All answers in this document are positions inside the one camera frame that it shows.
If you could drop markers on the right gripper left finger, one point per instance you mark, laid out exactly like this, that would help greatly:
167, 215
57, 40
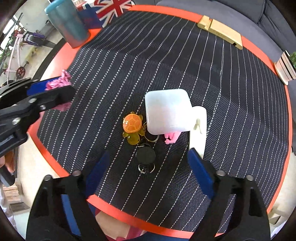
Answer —
60, 210

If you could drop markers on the white adhesive wall hook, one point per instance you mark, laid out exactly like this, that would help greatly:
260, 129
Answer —
198, 135

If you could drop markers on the dark grey sofa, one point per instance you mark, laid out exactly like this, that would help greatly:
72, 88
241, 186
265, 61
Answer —
270, 25

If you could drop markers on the pink white exercise bike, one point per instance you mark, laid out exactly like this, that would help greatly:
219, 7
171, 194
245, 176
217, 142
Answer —
20, 45

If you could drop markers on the teal thermos tumbler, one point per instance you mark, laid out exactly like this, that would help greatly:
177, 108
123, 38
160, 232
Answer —
65, 18

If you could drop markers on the black round badge reel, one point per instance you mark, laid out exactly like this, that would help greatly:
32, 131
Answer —
145, 156

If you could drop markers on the orange red coffee table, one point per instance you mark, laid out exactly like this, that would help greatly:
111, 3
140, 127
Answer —
57, 57

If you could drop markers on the orange turtle keychain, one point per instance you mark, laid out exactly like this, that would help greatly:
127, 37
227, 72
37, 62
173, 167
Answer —
133, 128

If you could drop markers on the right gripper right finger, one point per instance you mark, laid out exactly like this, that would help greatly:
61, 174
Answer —
248, 221

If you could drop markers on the potted cactus striped pot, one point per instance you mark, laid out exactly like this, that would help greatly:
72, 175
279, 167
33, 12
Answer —
285, 68

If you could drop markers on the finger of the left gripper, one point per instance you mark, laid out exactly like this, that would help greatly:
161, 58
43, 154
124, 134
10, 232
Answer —
50, 99
39, 86

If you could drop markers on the white square box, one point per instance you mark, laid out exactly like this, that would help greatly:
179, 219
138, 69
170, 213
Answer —
168, 111

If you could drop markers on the union jack tissue box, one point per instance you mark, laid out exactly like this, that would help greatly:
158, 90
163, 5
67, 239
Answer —
98, 14

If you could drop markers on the pink small figure toy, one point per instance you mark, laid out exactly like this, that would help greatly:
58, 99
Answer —
171, 138

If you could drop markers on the black striped table mat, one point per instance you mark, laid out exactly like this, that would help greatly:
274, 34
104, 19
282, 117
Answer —
161, 92

